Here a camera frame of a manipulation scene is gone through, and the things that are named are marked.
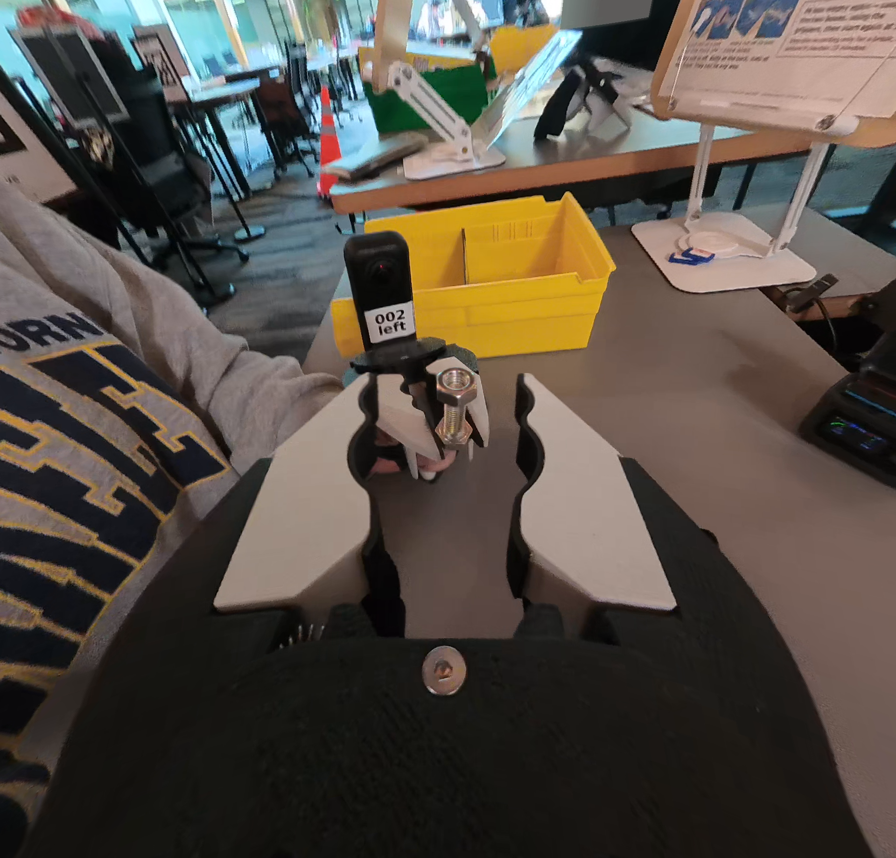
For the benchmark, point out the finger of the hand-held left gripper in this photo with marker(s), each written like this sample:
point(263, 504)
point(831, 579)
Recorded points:
point(480, 410)
point(402, 417)

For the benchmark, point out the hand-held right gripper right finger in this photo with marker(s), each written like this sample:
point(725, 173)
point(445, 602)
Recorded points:
point(595, 522)

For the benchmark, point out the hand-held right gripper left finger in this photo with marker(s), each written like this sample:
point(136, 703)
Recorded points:
point(301, 522)

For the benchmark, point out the steel hex bolt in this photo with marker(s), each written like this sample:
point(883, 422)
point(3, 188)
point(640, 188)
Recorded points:
point(456, 389)

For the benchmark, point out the steel hex nut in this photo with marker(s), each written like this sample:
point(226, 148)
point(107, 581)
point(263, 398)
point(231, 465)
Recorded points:
point(453, 436)

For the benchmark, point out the yellow plastic bin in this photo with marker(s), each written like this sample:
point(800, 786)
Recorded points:
point(504, 319)
point(518, 49)

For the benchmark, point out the person's left forearm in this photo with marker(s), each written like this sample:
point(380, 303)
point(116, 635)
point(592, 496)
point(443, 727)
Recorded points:
point(280, 396)

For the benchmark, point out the person's left hand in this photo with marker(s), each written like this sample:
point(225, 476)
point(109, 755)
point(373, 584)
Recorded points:
point(392, 462)

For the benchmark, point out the cardboard bin divider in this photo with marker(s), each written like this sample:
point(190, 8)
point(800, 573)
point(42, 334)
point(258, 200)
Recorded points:
point(463, 259)

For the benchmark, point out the dark flat case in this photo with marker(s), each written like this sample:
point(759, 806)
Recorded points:
point(378, 156)

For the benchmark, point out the orange traffic cone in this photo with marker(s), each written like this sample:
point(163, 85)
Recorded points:
point(330, 144)

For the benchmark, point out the white board stand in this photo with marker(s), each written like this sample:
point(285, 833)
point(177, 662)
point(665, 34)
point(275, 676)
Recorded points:
point(742, 270)
point(434, 112)

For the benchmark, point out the green plastic bin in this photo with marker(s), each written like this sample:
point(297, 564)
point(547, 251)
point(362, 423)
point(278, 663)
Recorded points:
point(472, 91)

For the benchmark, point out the person's grey printed sweatshirt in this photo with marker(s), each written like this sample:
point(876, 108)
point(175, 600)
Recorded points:
point(84, 487)

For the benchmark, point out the black office chair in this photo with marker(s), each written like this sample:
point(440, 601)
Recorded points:
point(175, 172)

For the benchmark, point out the wood-edged table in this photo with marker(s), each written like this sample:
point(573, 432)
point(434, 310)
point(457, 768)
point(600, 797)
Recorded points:
point(595, 165)

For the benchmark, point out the tilted clear panel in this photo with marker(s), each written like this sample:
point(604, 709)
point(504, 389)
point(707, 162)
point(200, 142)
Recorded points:
point(532, 88)

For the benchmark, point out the small blue part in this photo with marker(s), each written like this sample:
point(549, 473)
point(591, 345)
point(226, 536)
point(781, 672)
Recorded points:
point(689, 258)

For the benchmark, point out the wooden instruction board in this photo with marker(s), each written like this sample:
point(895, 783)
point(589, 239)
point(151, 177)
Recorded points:
point(395, 25)

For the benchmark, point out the black display power device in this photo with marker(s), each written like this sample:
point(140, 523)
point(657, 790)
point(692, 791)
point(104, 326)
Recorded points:
point(854, 431)

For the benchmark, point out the another hand-held gripper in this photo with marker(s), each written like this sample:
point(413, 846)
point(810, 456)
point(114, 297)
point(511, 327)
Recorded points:
point(602, 105)

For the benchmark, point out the small framed marker sign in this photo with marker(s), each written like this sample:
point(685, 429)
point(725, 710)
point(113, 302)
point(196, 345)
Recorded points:
point(162, 63)

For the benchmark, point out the black framed panel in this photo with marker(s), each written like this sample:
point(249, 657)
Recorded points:
point(70, 74)

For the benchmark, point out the instruction sheet on white stand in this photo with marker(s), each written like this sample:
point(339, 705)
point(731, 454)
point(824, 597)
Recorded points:
point(770, 46)

